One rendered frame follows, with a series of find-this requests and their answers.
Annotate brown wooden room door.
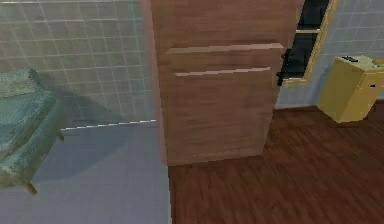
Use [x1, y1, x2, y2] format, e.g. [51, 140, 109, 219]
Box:
[139, 0, 306, 167]

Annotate yellow framed window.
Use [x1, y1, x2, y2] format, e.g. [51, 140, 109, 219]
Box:
[281, 0, 340, 88]

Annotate yellow wooden nightstand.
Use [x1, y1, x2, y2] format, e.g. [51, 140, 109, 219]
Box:
[316, 55, 384, 124]

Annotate teal green sofa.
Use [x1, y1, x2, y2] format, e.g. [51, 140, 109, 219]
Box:
[0, 67, 67, 196]

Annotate black door handle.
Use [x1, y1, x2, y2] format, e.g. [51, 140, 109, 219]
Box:
[275, 48, 292, 88]

